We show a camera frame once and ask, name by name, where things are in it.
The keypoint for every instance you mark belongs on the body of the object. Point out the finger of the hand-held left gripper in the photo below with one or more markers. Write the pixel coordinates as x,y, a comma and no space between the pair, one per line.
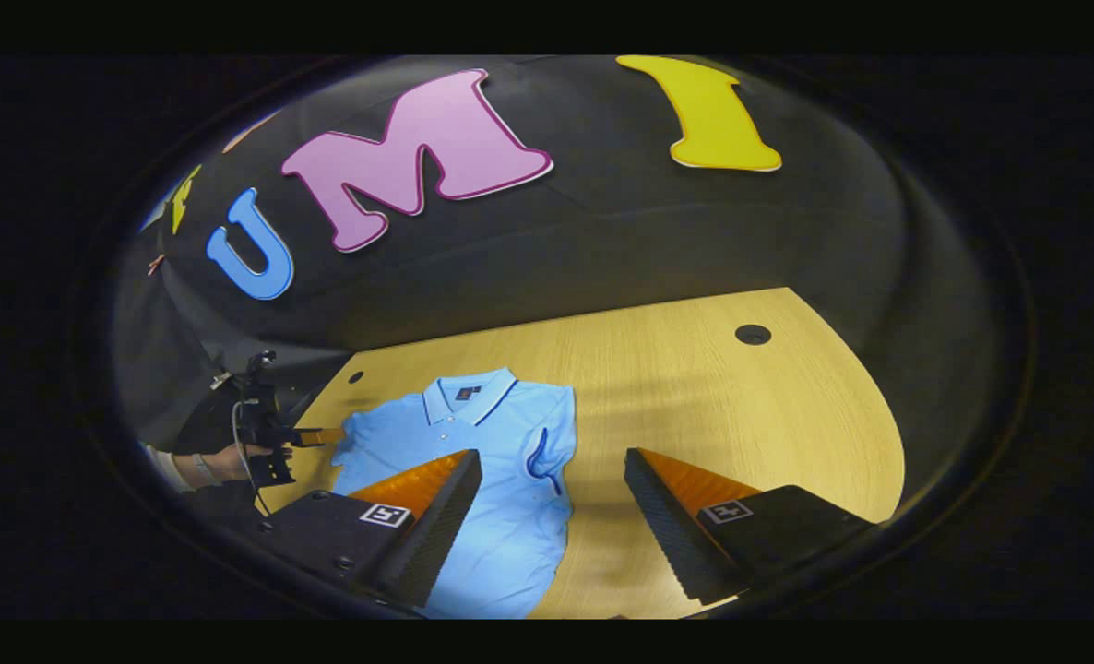
321,436

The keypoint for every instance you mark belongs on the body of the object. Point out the black backdrop cloth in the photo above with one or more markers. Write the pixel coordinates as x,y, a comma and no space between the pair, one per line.
602,240

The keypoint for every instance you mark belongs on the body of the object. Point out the light blue T-shirt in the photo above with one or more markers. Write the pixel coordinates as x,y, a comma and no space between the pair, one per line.
510,516

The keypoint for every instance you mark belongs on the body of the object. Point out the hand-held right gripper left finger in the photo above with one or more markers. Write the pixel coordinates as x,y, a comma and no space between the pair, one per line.
436,535

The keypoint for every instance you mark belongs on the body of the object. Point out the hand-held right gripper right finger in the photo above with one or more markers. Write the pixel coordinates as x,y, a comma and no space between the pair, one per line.
671,526

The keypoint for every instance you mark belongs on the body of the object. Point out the pink cloth clip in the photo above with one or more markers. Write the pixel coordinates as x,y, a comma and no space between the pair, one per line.
155,266

